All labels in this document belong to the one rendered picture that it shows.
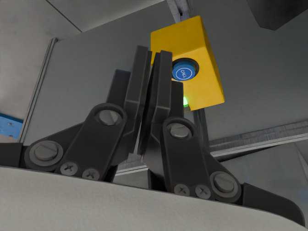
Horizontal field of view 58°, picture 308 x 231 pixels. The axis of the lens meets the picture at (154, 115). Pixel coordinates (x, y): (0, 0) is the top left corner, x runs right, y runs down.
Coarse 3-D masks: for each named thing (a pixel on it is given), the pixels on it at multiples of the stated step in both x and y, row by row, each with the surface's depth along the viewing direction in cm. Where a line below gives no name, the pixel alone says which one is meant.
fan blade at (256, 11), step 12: (252, 0) 24; (264, 0) 23; (276, 0) 23; (288, 0) 24; (300, 0) 24; (252, 12) 24; (264, 12) 24; (276, 12) 24; (288, 12) 24; (300, 12) 24; (264, 24) 25; (276, 24) 25
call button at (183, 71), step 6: (174, 66) 48; (180, 66) 47; (186, 66) 47; (192, 66) 47; (174, 72) 48; (180, 72) 48; (186, 72) 48; (192, 72) 48; (180, 78) 49; (186, 78) 49
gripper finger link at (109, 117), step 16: (96, 112) 9; (112, 112) 9; (80, 128) 8; (96, 128) 8; (112, 128) 9; (80, 144) 8; (96, 144) 8; (112, 144) 8; (64, 160) 7; (80, 160) 8; (96, 160) 8; (80, 176) 7; (96, 176) 7; (112, 176) 10
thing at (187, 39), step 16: (160, 32) 52; (176, 32) 50; (192, 32) 48; (160, 48) 49; (176, 48) 47; (192, 48) 46; (208, 48) 48; (208, 64) 48; (176, 80) 51; (192, 80) 51; (208, 80) 51; (192, 96) 55; (208, 96) 55
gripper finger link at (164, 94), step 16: (160, 64) 11; (160, 80) 10; (160, 96) 10; (176, 96) 11; (144, 112) 12; (160, 112) 10; (176, 112) 11; (144, 128) 10; (160, 128) 10; (144, 144) 11; (144, 160) 10; (160, 160) 10; (208, 160) 9; (160, 176) 10; (224, 176) 9; (224, 192) 8; (240, 192) 8
